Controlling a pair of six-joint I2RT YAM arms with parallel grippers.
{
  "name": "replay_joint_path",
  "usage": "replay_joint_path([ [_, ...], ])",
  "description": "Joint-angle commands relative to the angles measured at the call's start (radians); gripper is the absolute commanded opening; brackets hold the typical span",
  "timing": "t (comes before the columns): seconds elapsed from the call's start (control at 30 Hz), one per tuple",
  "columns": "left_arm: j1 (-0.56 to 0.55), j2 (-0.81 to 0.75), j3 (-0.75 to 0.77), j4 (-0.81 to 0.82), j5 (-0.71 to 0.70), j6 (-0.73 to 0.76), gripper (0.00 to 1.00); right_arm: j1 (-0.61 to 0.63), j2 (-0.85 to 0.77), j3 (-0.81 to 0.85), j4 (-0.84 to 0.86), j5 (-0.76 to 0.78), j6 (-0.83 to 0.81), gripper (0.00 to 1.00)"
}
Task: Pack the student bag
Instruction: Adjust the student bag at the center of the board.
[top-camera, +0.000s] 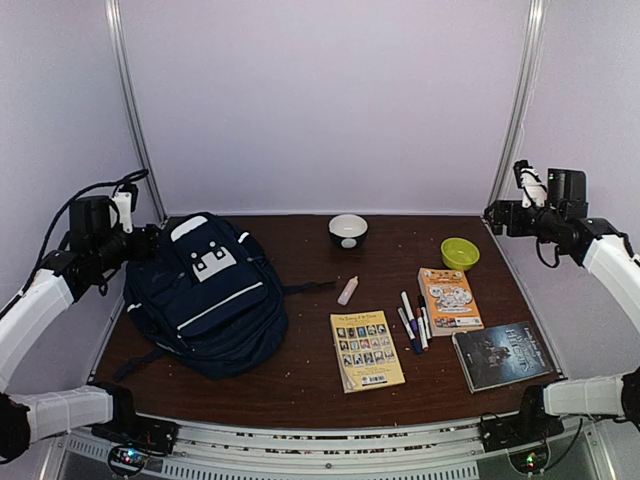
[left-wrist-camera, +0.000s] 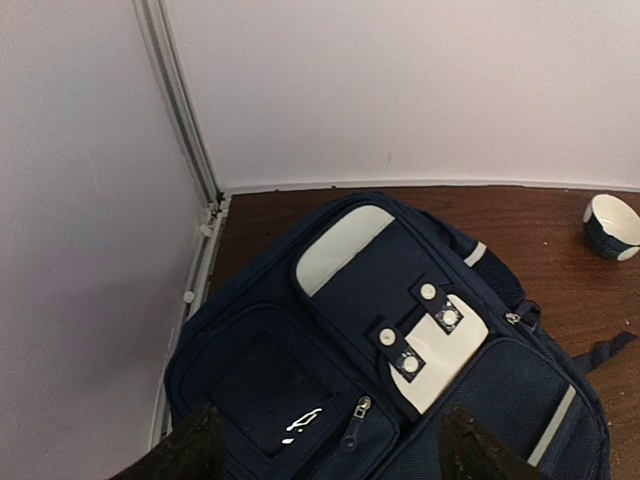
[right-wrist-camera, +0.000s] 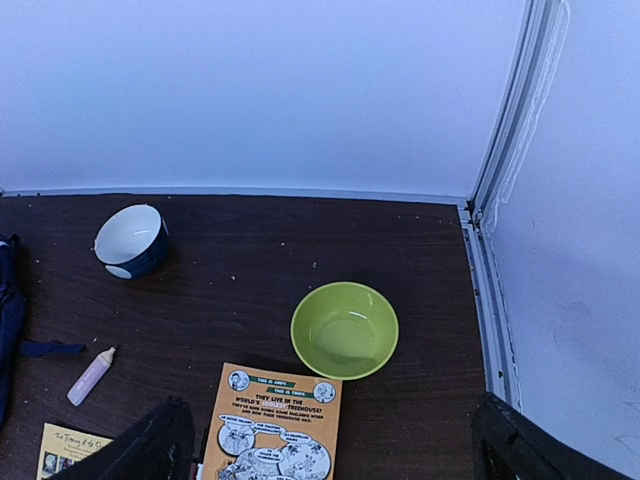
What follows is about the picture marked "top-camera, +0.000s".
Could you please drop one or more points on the right aluminium frame post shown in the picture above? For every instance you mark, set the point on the right aluminium frame post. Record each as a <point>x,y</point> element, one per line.
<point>524,91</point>

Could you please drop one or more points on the left aluminium frame post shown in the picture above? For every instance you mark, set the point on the left aluminium frame post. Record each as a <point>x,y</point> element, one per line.
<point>116,32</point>

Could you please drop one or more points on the white marker dark cap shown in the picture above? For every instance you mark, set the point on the white marker dark cap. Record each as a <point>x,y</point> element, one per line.
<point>416,342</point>

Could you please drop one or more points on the aluminium frame post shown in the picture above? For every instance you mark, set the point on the aluminium frame post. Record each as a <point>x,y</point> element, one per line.
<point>116,32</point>
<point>524,91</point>

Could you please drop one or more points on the black and white bowl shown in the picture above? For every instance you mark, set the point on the black and white bowl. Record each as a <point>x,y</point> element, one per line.
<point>348,231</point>

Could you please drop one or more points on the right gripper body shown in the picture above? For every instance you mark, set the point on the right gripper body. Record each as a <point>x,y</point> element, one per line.
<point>516,227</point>

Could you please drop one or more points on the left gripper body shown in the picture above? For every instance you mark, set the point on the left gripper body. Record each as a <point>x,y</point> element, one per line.
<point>144,248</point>

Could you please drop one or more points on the orange cartoon paperback book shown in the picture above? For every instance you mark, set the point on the orange cartoon paperback book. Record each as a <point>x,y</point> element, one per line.
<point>450,304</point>

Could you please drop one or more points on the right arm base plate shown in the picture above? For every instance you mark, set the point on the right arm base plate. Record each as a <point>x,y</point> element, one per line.
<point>515,430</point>

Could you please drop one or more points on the white marker blue cap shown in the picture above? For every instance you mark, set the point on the white marker blue cap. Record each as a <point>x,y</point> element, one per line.
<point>409,312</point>

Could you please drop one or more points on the white marker red cap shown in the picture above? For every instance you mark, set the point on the white marker red cap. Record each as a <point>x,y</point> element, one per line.
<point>422,324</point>

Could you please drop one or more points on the small pink glue bottle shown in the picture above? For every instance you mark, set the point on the small pink glue bottle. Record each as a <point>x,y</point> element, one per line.
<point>348,291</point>

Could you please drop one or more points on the lime green bowl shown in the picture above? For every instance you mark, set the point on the lime green bowl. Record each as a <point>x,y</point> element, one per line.
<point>459,253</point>

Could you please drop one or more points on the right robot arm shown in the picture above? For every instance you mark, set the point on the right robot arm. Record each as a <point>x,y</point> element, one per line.
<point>606,254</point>

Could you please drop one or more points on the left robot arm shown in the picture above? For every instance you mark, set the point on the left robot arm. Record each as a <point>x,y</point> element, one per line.
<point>100,239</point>

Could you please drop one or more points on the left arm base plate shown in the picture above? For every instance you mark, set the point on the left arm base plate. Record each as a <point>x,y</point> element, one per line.
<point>152,436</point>

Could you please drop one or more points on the white marker black cap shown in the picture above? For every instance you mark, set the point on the white marker black cap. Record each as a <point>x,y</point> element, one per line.
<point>405,323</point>

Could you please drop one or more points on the navy blue student backpack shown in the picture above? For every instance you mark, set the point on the navy blue student backpack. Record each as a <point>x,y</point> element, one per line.
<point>209,296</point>

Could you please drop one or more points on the dark Wuthering Heights book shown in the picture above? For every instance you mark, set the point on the dark Wuthering Heights book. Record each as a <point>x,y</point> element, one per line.
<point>501,355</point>

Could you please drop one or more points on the yellow paperback book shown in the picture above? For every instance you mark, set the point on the yellow paperback book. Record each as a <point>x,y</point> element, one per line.
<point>365,350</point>

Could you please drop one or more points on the front aluminium rail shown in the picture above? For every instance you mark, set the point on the front aluminium rail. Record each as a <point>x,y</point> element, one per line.
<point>449,450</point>

